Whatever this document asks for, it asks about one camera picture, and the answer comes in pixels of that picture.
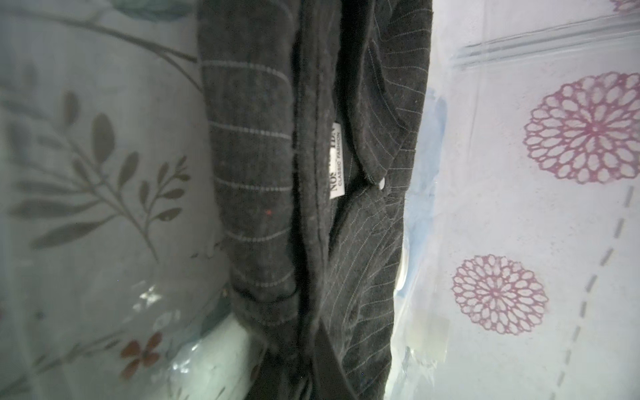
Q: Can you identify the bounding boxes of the dark grey shirt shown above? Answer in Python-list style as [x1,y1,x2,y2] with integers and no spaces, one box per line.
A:
[198,1,433,399]

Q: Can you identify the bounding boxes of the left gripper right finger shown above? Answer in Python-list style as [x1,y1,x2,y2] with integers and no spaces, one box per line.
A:
[313,323,358,400]

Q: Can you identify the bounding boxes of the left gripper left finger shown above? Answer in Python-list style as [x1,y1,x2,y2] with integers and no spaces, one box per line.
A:
[245,352,300,400]

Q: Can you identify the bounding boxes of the clear plastic vacuum bag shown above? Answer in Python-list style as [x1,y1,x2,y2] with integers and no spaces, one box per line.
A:
[1,1,639,399]

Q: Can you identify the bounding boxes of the light blue shirt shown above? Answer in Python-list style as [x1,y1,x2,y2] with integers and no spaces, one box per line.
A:
[400,88,448,297]

